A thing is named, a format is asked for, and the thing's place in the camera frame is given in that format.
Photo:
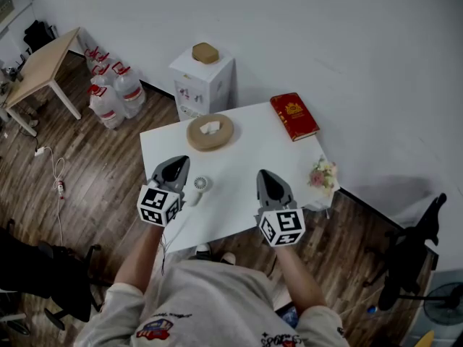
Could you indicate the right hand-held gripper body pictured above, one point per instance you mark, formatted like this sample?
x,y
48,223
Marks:
x,y
284,226

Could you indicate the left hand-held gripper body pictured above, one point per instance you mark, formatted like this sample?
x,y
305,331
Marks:
x,y
159,202

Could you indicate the small white handheld fan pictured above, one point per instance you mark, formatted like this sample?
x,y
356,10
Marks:
x,y
200,184

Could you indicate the person's right forearm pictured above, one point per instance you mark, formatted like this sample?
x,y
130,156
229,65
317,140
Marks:
x,y
302,280

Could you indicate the person's left forearm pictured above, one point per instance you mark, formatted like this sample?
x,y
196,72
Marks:
x,y
139,262

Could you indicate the black floor fan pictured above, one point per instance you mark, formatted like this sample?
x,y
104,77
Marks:
x,y
443,304

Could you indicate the pastel flower bouquet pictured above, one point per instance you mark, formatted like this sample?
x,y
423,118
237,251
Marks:
x,y
320,177

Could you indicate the person's right shoe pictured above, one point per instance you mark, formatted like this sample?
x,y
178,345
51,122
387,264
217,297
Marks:
x,y
228,259

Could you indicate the person's shoe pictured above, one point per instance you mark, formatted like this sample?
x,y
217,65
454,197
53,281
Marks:
x,y
228,259
203,251

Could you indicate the person's left shoe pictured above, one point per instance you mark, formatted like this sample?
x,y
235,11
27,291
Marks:
x,y
203,251

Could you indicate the round wooden tissue box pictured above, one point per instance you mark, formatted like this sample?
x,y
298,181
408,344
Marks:
x,y
195,137

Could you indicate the person's grey printed shirt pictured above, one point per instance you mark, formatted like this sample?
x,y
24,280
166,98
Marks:
x,y
213,302

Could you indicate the red hardcover book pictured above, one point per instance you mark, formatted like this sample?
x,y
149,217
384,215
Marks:
x,y
294,116

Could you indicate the blue bottle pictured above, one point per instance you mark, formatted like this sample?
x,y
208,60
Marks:
x,y
372,309

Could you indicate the black stand with seat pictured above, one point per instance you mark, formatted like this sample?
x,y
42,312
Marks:
x,y
408,255

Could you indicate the black office chair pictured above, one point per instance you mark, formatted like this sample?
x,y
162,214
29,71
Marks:
x,y
54,277

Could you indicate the white power strip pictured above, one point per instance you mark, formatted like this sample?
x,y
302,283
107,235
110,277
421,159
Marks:
x,y
39,151

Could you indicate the white water dispenser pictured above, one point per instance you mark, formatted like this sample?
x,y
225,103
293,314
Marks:
x,y
213,81

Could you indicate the brown rounded box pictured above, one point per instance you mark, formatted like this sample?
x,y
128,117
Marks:
x,y
205,53

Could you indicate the light wooden side desk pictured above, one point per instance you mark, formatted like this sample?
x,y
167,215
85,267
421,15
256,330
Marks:
x,y
43,69

